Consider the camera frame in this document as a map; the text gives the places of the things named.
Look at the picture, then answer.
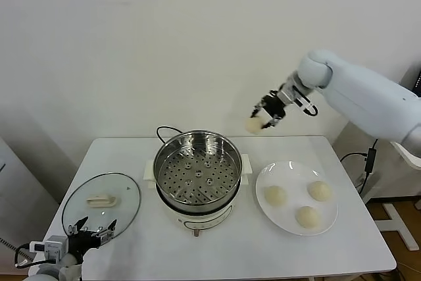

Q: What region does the white desk foot bar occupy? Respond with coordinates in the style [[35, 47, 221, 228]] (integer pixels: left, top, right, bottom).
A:
[[381, 203, 421, 251]]

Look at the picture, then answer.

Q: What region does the round glass lid cream handle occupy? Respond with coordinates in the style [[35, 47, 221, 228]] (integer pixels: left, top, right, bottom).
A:
[[61, 172, 141, 241]]

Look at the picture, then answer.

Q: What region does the black cooker power cord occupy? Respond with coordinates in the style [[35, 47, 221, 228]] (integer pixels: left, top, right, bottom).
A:
[[156, 125, 184, 145]]

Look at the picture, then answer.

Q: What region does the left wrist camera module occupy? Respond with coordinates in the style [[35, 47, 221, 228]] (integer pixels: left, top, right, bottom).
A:
[[29, 235, 69, 264]]

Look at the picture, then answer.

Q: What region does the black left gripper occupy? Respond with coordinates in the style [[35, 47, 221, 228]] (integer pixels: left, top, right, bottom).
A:
[[67, 217, 118, 257]]

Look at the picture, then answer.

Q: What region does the cream electric cooker base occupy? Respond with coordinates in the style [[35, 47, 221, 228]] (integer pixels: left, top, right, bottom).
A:
[[143, 154, 253, 238]]

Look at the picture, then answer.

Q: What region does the white steamed baozi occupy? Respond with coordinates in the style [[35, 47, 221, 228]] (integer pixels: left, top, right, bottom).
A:
[[307, 180, 333, 202], [295, 205, 321, 230], [245, 116, 266, 136], [264, 184, 287, 207]]

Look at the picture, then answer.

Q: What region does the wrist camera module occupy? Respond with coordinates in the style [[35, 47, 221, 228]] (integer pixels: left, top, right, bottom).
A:
[[293, 93, 318, 116], [29, 235, 69, 264]]

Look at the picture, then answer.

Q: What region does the black laptop screen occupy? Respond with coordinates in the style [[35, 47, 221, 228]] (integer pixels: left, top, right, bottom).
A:
[[412, 63, 421, 97]]

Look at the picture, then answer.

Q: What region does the white cabinet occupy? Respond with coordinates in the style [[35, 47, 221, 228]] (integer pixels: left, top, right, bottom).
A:
[[0, 136, 62, 255]]

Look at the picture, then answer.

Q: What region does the stainless steel steamer basket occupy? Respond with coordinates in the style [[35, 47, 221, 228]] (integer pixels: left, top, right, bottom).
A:
[[153, 130, 243, 215]]

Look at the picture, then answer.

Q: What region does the black cable with adapter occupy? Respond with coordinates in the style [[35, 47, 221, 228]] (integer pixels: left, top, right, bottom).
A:
[[340, 138, 379, 203]]

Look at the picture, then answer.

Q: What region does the white side desk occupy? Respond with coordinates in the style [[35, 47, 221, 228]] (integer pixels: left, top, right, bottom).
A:
[[389, 141, 421, 168]]

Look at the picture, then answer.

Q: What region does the white round plate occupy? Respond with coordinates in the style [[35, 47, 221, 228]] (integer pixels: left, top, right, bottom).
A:
[[255, 161, 339, 236]]

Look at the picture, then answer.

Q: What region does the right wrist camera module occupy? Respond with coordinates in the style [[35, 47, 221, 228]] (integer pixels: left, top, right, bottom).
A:
[[293, 93, 318, 116]]

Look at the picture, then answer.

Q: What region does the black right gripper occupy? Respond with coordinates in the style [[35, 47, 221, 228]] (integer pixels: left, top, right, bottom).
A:
[[250, 91, 287, 130]]

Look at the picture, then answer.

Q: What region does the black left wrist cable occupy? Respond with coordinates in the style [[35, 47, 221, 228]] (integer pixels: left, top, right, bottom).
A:
[[14, 243, 43, 268]]

